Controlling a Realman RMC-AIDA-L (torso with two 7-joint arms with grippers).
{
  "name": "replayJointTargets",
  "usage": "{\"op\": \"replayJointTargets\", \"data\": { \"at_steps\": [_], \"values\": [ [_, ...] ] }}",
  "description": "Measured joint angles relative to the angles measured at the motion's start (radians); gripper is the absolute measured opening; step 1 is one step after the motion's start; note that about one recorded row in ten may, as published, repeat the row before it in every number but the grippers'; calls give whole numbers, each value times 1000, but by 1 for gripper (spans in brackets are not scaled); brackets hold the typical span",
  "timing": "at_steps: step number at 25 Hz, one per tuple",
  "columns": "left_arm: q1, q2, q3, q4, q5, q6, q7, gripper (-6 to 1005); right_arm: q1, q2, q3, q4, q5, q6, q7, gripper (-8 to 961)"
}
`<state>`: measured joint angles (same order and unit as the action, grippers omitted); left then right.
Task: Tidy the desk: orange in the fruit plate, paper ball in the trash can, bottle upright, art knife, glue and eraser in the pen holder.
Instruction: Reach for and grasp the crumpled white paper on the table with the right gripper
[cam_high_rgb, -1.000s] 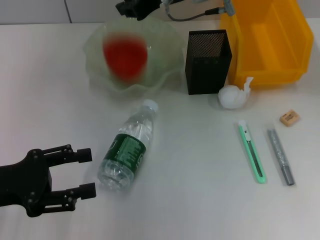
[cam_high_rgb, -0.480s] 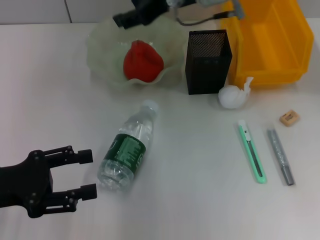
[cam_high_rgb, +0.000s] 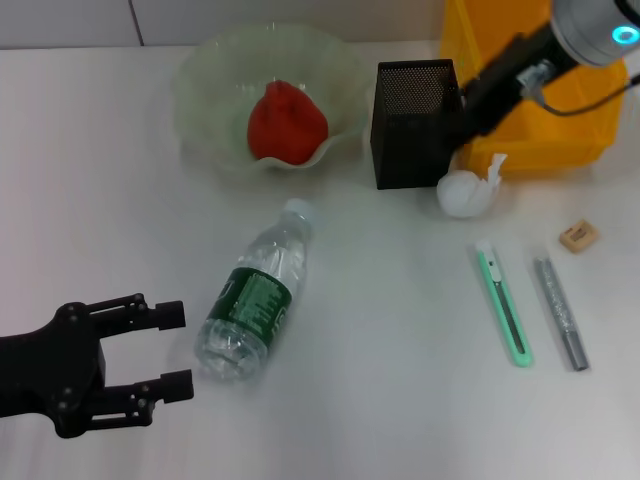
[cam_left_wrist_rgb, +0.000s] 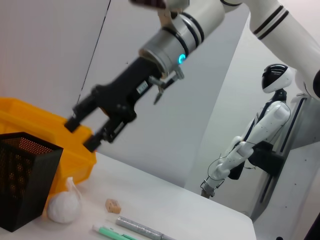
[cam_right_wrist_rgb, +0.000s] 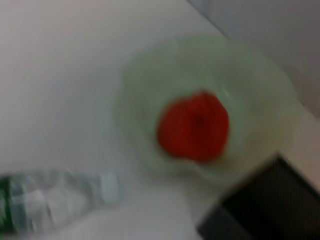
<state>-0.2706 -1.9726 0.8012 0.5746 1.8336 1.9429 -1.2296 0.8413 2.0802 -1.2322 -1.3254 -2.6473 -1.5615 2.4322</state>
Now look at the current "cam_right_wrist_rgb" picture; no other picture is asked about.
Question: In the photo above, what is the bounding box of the clear green-label water bottle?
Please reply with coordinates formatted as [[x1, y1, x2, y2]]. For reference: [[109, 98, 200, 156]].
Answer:
[[0, 168, 120, 233]]

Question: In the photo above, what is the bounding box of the black mesh pen holder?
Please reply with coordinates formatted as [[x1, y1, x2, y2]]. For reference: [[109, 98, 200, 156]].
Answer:
[[196, 153, 320, 240]]

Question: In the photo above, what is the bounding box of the green glass fruit bowl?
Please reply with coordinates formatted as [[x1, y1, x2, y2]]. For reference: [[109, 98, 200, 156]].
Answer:
[[113, 33, 305, 186]]

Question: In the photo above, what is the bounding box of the red-orange fruit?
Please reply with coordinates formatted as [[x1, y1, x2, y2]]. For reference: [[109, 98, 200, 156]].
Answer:
[[156, 89, 230, 163]]

